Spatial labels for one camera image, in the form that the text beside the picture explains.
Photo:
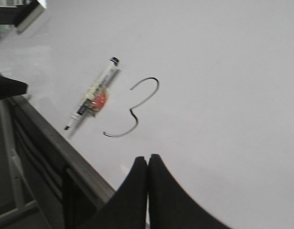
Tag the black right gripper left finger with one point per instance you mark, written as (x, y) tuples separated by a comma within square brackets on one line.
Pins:
[(127, 207)]

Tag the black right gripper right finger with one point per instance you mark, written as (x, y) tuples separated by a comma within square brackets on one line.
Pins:
[(170, 207)]

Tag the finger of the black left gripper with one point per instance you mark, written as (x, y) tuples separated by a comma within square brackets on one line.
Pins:
[(10, 87)]

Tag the white marker with red sticker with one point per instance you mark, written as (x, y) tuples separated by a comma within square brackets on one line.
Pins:
[(96, 96)]

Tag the white whiteboard with aluminium frame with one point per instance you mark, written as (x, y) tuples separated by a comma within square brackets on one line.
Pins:
[(206, 84)]

